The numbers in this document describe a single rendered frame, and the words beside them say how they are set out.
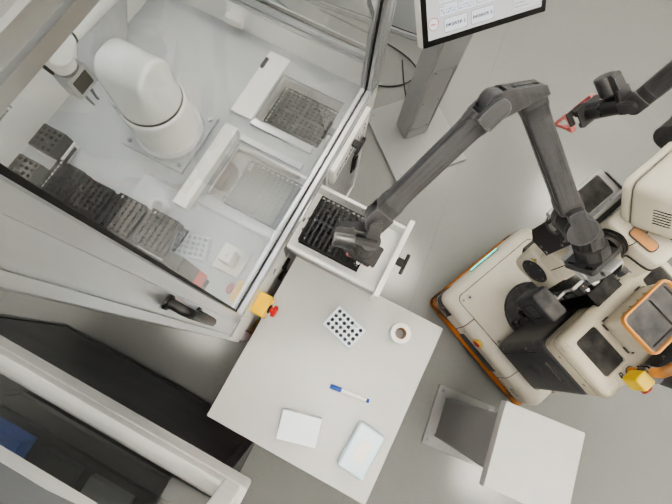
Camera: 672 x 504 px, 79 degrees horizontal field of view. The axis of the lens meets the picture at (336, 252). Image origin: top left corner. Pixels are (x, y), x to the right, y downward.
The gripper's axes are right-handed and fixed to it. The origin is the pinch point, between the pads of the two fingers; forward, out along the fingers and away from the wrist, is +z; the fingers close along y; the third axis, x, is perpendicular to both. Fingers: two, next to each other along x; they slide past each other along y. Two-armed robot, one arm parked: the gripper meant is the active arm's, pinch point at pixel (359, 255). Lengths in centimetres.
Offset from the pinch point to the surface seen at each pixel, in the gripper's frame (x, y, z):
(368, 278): 1.7, -7.0, 13.2
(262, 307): 28.4, 17.7, 7.0
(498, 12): -107, 1, -1
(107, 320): 72, 93, 103
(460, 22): -94, 11, -1
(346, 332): 20.9, -9.9, 16.7
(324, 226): -4.8, 14.7, 8.3
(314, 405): 47, -13, 20
